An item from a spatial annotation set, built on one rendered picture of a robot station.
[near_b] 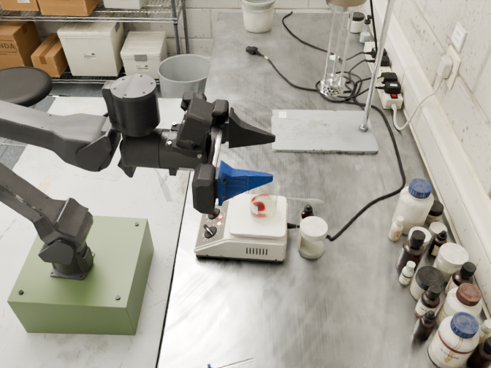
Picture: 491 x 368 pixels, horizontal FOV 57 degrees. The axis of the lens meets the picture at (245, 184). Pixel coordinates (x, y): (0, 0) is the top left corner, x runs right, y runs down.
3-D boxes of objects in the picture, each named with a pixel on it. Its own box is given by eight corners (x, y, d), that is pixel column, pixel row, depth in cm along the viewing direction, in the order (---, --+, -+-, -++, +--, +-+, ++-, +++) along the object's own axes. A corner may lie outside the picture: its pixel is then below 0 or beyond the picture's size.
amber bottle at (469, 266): (461, 287, 95) (477, 258, 88) (466, 304, 92) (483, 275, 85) (441, 286, 95) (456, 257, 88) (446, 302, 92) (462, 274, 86)
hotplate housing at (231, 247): (193, 258, 100) (191, 235, 95) (203, 215, 110) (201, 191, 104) (294, 265, 99) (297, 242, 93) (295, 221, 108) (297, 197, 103)
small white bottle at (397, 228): (386, 238, 105) (392, 218, 100) (391, 231, 106) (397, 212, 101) (396, 244, 103) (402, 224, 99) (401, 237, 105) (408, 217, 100)
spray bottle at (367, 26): (370, 42, 177) (376, 15, 170) (363, 44, 176) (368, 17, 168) (364, 39, 179) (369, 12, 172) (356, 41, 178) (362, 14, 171)
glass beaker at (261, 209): (278, 225, 96) (280, 196, 91) (248, 225, 96) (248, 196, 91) (276, 201, 102) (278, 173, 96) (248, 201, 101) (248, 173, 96)
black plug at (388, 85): (378, 93, 142) (380, 87, 141) (376, 86, 146) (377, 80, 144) (401, 94, 142) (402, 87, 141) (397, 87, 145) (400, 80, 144)
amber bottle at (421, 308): (417, 302, 92) (429, 277, 86) (435, 312, 91) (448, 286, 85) (410, 315, 90) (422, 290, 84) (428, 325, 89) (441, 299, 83)
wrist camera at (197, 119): (165, 157, 60) (161, 117, 55) (174, 121, 65) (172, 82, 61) (210, 161, 60) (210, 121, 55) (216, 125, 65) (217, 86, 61)
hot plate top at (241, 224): (228, 235, 95) (228, 233, 94) (234, 196, 104) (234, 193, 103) (285, 239, 94) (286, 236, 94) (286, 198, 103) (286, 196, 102)
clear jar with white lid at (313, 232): (326, 243, 103) (331, 220, 98) (319, 263, 99) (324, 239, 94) (301, 236, 105) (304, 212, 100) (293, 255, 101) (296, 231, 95)
